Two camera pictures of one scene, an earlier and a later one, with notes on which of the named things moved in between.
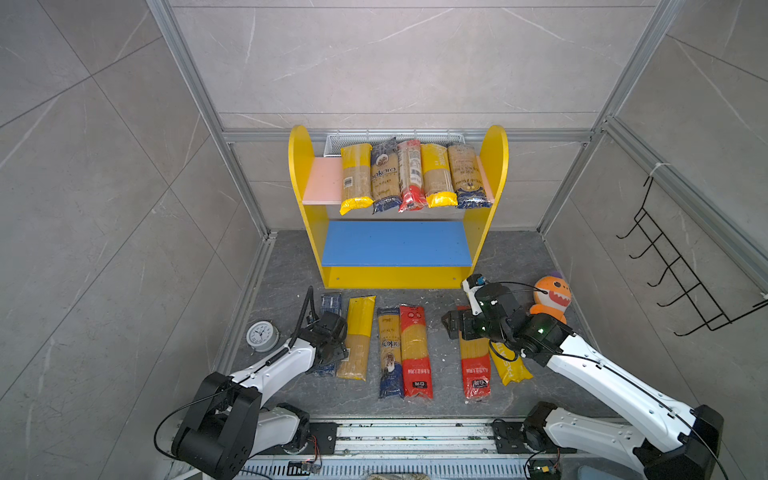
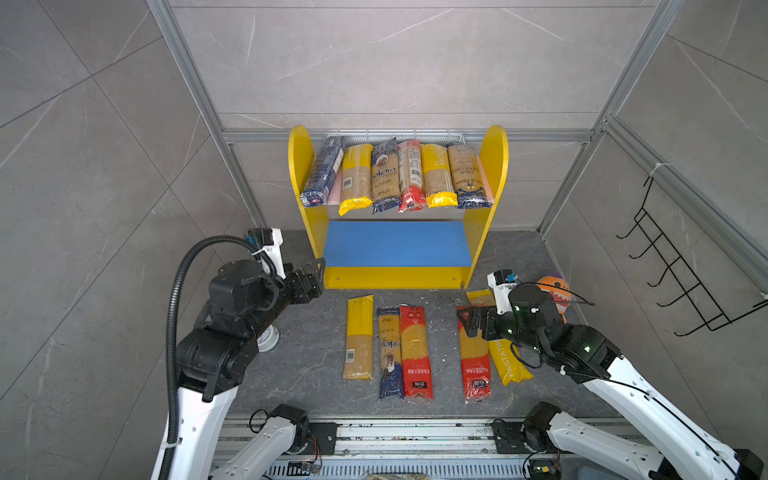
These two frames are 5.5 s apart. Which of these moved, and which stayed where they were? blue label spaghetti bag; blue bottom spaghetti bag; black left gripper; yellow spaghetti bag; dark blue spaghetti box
Moved: dark blue spaghetti box; black left gripper
Stayed: blue bottom spaghetti bag; yellow spaghetti bag; blue label spaghetti bag
